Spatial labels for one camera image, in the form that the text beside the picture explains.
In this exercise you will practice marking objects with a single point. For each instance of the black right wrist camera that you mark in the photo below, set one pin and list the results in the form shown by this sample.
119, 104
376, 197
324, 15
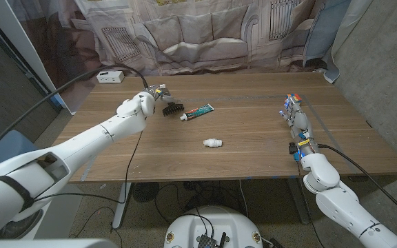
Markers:
293, 149

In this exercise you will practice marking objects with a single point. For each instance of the grey table leg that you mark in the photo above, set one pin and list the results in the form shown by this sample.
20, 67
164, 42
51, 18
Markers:
298, 203

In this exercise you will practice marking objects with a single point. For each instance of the colourful Rubik's cube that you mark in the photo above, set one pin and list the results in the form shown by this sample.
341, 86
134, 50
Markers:
296, 97

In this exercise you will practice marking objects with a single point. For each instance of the white panel edge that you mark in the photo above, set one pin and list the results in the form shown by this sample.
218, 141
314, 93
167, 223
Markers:
22, 41

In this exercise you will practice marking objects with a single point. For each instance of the black hair clip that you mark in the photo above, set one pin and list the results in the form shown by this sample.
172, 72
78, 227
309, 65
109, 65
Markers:
172, 109

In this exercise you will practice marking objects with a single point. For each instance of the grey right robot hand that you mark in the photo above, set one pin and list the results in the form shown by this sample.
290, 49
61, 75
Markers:
300, 122

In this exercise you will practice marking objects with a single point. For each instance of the black round fan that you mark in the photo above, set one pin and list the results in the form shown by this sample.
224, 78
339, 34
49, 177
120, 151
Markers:
145, 191

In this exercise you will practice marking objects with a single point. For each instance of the white table leg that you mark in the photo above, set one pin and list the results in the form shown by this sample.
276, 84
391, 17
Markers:
121, 206

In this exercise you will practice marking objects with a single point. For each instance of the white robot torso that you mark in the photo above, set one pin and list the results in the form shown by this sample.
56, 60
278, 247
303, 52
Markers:
219, 220

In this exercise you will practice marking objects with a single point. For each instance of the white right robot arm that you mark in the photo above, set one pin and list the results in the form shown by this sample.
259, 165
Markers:
338, 206

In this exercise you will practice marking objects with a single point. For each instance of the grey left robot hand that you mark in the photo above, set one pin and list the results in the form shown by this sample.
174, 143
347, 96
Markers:
160, 93

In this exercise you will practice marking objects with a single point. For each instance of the green Colgate toothpaste tube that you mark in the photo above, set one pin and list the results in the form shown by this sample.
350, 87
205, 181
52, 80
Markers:
198, 111

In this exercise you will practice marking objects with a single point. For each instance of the printed sofa backdrop cloth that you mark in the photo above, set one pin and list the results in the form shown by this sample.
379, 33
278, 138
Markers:
198, 34

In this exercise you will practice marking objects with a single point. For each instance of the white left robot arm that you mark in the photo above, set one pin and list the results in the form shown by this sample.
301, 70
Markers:
81, 143

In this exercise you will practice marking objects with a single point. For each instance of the pale grey curtain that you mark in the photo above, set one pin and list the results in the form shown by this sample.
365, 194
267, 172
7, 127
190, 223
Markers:
348, 31

